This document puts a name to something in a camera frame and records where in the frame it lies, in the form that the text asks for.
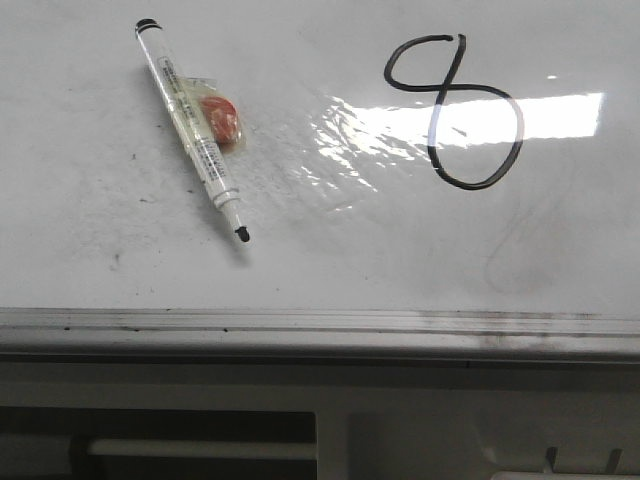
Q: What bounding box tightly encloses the white whiteboard with aluminium frame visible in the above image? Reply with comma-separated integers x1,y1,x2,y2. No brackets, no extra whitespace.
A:
1,1,639,363

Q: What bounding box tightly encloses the white marker tray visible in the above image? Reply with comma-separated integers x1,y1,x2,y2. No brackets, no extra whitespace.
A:
1,362,639,479

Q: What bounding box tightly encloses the white black-tipped whiteboard marker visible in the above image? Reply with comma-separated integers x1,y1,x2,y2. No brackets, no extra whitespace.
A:
134,18,250,242

